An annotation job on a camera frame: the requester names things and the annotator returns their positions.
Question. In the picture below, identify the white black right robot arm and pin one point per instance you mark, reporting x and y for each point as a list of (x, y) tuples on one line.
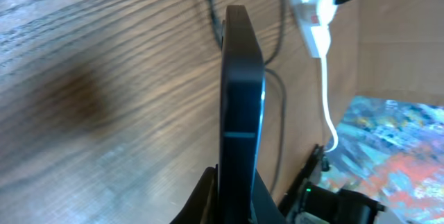
[(343, 207)]

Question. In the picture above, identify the blue Galaxy smartphone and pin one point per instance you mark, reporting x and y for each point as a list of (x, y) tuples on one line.
[(241, 115)]

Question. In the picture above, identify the colourful patterned mat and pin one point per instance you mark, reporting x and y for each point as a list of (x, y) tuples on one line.
[(392, 151)]

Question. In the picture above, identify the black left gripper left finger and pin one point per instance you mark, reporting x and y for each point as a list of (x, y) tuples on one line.
[(200, 208)]

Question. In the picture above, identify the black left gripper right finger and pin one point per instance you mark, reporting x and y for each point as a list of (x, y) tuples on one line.
[(263, 208)]

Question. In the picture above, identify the white charger adapter plug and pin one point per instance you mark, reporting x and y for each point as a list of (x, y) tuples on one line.
[(318, 12)]

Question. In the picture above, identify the white power strip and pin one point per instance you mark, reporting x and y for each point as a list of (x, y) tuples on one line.
[(316, 35)]

